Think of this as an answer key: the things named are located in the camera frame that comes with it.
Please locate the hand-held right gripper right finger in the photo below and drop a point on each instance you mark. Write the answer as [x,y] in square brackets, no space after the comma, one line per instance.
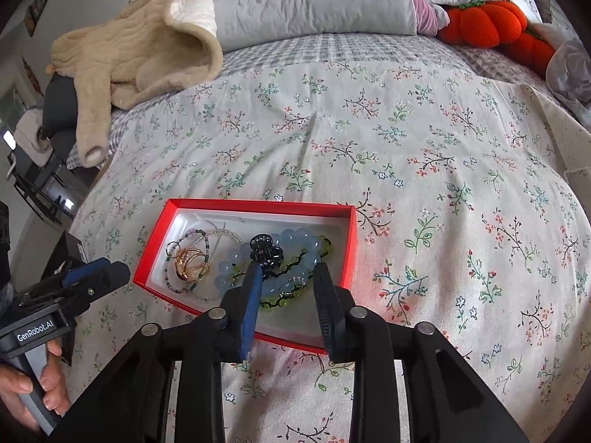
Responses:
[325,309]

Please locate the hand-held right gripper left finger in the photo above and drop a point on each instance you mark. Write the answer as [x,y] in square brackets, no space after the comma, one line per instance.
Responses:
[249,309]

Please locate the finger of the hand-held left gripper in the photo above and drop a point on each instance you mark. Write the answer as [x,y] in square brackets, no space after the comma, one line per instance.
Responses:
[87,272]
[108,277]

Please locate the dark hair claw clip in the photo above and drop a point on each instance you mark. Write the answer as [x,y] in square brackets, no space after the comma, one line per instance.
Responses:
[263,249]

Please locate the red cardboard box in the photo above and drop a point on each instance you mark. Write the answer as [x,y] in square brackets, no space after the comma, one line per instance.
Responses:
[286,222]

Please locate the person's left hand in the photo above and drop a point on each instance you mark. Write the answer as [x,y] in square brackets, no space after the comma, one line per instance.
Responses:
[14,385]

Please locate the black box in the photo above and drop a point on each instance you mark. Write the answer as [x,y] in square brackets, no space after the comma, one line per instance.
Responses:
[69,247]

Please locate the dark grey chair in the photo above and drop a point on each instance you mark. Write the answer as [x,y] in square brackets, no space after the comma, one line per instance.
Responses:
[60,101]

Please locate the beige quilted jacket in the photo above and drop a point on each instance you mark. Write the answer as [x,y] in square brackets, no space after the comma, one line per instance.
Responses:
[138,55]

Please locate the pink striped cloth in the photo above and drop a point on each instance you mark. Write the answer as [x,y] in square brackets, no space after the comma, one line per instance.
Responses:
[425,4]

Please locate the orange pumpkin plush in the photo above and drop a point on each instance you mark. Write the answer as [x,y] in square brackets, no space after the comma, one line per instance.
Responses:
[485,21]
[531,50]

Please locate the white crumpled cloth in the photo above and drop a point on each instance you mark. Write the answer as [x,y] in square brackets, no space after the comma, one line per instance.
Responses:
[570,69]

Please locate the wall picture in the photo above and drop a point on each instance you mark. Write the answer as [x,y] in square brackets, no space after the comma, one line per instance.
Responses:
[37,9]

